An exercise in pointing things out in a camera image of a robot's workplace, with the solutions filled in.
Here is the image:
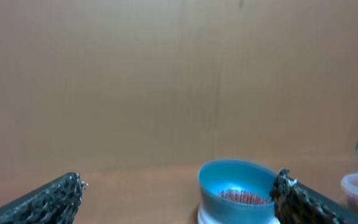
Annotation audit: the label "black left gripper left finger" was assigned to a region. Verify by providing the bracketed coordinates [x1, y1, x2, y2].
[0, 172, 88, 224]

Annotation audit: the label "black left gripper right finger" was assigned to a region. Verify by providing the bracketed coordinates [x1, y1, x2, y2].
[270, 169, 358, 224]

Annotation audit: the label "red beans in bowl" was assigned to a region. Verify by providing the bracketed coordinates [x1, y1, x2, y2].
[217, 189, 272, 205]

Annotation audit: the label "teal blue bowl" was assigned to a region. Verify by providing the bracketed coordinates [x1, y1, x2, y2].
[198, 159, 277, 224]

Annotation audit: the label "white digital kitchen scale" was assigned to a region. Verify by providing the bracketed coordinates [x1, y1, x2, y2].
[197, 204, 280, 224]

